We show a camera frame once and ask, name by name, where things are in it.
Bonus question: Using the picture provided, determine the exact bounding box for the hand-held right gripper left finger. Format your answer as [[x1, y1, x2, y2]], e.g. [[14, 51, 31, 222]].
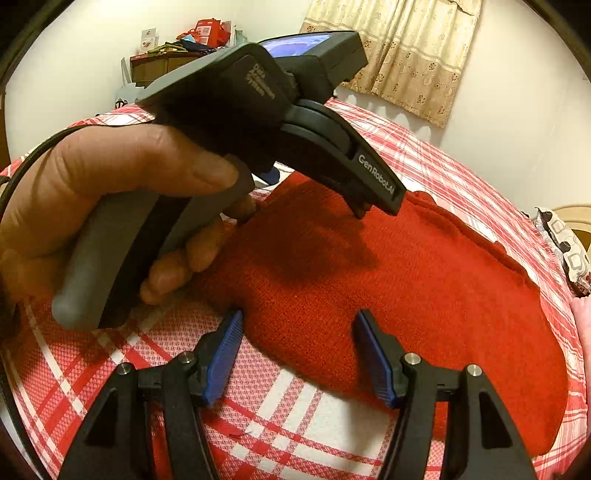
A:
[[58, 309, 245, 480]]

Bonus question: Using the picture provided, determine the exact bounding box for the beige floral window curtain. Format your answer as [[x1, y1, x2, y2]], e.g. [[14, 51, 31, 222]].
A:
[[300, 0, 483, 130]]

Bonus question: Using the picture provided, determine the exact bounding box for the black cable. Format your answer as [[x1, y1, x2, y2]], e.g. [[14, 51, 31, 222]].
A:
[[0, 127, 81, 195]]

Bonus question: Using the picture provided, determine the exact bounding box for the cream wooden headboard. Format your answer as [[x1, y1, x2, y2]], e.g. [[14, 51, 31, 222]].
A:
[[551, 205, 591, 245]]

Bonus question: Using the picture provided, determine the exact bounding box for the person's left hand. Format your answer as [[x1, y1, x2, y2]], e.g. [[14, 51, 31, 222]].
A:
[[0, 122, 257, 305]]

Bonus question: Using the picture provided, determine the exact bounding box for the brown wooden desk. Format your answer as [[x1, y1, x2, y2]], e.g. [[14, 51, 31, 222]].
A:
[[129, 46, 218, 88]]

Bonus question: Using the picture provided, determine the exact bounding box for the white printed shopping bag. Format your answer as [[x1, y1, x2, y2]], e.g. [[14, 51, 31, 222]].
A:
[[113, 58, 139, 109]]

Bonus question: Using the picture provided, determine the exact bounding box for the red embroidered knit sweater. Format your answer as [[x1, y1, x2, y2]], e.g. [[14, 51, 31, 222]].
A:
[[198, 173, 568, 457]]

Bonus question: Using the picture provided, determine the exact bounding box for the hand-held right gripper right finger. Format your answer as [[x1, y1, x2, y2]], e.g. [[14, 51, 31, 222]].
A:
[[353, 308, 539, 480]]

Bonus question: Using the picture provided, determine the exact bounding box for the red gift bag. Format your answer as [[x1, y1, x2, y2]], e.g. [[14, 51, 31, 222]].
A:
[[191, 18, 232, 49]]

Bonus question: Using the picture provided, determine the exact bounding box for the bed with red plaid sheet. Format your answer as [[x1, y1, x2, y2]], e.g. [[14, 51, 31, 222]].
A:
[[0, 97, 591, 480]]

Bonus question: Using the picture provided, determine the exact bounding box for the grey patterned pillow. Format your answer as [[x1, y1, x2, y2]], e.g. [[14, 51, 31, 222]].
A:
[[533, 208, 591, 296]]

